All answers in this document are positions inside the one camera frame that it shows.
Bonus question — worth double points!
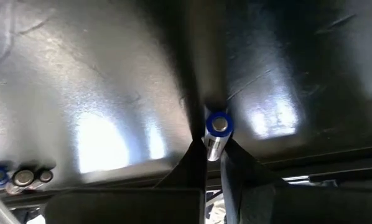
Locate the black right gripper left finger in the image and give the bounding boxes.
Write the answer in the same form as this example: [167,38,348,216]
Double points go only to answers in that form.
[44,138,208,224]

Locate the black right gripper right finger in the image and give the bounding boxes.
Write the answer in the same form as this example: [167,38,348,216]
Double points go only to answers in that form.
[220,139,372,224]

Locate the black copper Duracell battery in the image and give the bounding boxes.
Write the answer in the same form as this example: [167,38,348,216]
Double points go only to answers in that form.
[36,169,54,184]
[11,169,35,188]

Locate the black table mat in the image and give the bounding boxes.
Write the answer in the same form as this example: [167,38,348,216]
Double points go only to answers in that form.
[0,0,372,187]

